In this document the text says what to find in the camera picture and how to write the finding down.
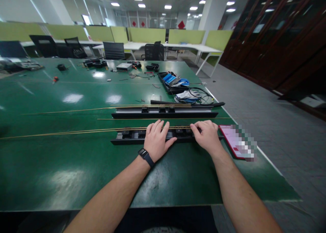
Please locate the black office chair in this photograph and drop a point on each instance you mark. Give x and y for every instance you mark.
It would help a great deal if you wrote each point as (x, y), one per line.
(76, 48)
(114, 50)
(154, 52)
(47, 47)
(11, 49)

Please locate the person's right fingers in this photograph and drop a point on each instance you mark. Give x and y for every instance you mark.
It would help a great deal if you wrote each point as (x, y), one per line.
(207, 126)

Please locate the black tray with blue parts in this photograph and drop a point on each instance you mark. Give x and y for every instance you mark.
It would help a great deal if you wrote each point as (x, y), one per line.
(169, 81)

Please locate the long black cover strip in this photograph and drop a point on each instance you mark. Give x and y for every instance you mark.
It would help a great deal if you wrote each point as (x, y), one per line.
(165, 102)

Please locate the person's right thumb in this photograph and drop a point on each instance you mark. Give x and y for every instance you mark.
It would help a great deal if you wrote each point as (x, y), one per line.
(195, 128)

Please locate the dark wooden glass cabinet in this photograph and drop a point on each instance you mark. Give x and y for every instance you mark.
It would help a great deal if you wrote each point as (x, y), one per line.
(280, 39)

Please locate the person's left index finger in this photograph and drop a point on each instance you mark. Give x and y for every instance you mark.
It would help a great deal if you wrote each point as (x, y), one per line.
(165, 129)

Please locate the bundle of long brass rods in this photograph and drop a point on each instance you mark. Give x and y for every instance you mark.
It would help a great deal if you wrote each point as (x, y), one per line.
(102, 108)

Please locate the phone in red case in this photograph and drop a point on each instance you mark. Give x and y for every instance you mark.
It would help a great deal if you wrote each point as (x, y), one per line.
(229, 138)

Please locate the pair of long brass rods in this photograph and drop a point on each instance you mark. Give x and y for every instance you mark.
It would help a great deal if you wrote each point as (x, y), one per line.
(76, 132)

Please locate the person's left hand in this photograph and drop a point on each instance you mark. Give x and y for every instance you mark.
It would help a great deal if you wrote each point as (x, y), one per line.
(155, 143)

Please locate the pile of electronic parts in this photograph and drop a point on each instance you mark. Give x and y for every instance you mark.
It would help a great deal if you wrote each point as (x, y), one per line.
(20, 65)

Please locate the person's right hand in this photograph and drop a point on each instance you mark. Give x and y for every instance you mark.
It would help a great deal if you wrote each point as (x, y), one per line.
(207, 137)

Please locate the person's body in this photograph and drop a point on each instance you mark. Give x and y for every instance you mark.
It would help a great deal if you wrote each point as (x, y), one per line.
(165, 220)

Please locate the silver metal box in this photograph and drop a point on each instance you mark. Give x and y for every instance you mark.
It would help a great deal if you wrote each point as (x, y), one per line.
(124, 67)

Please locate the black power tool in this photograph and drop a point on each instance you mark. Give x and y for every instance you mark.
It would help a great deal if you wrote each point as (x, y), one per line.
(95, 63)

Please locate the person's left ring finger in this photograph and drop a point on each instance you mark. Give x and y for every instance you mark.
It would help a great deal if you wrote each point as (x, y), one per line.
(153, 128)

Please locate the person's left little finger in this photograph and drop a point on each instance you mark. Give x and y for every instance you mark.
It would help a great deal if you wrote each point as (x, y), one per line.
(148, 131)

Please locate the white desks with green partitions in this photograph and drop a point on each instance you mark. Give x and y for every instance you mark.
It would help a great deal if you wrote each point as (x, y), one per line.
(147, 35)

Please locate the white work gloves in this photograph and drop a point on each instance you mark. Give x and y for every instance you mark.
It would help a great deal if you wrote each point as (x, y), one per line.
(187, 95)

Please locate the black socket strip housing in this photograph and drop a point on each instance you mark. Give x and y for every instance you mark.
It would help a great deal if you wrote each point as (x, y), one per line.
(178, 114)
(132, 138)

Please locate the small black block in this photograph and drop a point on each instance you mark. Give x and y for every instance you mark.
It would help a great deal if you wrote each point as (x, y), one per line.
(61, 67)

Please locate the person's left thumb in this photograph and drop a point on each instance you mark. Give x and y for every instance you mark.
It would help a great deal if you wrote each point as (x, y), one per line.
(171, 142)

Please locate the small black plastic trays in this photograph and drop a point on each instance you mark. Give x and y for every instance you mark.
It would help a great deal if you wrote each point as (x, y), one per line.
(152, 67)

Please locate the person's left middle finger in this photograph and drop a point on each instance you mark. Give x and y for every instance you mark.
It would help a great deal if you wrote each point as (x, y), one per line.
(159, 127)

